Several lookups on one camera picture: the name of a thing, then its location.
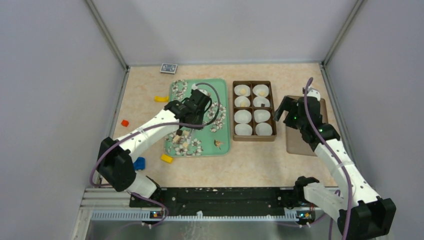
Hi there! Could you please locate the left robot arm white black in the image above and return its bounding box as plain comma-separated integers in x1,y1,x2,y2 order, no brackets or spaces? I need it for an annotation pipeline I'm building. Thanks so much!
94,88,212,207

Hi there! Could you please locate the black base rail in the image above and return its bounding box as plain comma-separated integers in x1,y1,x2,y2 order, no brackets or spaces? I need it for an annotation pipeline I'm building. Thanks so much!
129,187,317,217

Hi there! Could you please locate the white paper cup near left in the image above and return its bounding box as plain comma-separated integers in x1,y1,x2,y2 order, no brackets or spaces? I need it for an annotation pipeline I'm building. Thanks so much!
234,123,253,136

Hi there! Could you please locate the brown box lid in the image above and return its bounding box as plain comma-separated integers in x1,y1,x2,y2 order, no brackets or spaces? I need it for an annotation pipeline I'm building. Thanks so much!
285,98,328,157

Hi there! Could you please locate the blue card deck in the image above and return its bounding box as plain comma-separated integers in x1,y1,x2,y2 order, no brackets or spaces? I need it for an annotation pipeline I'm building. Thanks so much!
160,63,178,75

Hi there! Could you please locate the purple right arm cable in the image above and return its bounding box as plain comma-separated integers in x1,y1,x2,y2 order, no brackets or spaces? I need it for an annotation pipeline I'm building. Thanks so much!
303,77,355,240

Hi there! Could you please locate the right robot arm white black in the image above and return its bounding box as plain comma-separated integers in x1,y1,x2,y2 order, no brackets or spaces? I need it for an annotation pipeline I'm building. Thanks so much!
274,88,397,240

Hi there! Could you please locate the white paper cup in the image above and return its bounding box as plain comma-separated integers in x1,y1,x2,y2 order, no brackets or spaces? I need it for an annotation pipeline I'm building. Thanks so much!
253,109,271,123
234,96,251,108
234,123,253,136
252,84,270,98
234,109,252,124
255,122,273,136
233,84,251,97
252,96,271,108

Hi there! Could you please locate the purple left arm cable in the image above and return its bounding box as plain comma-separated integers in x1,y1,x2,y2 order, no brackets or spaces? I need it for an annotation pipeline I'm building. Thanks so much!
89,82,221,229

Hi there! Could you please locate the yellow block near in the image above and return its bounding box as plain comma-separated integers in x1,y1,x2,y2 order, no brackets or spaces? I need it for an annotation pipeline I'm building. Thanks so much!
160,154,173,164

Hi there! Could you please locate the yellow curved block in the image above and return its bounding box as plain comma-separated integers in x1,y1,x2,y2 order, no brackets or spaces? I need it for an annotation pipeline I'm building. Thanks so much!
154,96,169,103

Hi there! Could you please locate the green floral tray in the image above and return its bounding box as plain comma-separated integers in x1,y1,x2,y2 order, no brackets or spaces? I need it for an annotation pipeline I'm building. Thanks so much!
164,78,231,157

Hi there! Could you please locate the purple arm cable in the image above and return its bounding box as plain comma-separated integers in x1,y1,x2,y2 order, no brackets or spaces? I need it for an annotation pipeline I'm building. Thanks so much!
89,82,221,229
303,77,355,240

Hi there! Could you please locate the white paper cup far left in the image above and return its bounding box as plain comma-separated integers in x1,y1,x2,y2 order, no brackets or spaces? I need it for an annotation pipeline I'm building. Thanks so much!
233,84,251,97

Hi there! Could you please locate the white paper cup near right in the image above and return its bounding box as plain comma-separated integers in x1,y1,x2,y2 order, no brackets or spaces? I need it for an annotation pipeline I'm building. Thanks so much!
255,122,273,136

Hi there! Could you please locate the brown chocolate box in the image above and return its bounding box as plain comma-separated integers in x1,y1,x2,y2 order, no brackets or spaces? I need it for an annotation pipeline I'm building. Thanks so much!
232,80,277,142

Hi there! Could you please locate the white paper cup far right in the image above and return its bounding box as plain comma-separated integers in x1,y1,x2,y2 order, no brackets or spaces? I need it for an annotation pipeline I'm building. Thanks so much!
252,84,270,98

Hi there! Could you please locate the blue toy car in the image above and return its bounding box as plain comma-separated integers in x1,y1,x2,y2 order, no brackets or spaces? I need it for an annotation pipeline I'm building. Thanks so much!
133,157,146,171

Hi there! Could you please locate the red small block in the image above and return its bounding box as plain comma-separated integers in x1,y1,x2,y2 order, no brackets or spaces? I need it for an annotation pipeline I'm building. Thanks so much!
120,119,130,127

